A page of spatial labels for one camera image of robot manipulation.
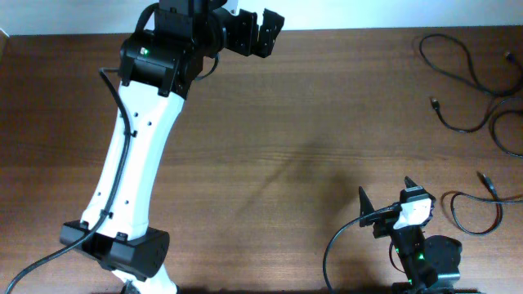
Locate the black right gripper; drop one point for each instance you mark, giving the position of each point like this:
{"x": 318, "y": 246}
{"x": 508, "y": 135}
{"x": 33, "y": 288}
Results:
{"x": 385, "y": 224}

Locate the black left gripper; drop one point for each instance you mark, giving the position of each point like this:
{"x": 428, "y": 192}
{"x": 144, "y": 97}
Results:
{"x": 248, "y": 42}

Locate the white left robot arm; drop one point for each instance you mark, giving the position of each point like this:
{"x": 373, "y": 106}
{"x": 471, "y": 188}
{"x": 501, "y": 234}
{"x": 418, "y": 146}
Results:
{"x": 158, "y": 63}

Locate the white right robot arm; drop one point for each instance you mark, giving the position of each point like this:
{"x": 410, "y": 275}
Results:
{"x": 430, "y": 264}

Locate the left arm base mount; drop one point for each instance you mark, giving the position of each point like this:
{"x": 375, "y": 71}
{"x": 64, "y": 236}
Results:
{"x": 129, "y": 288}

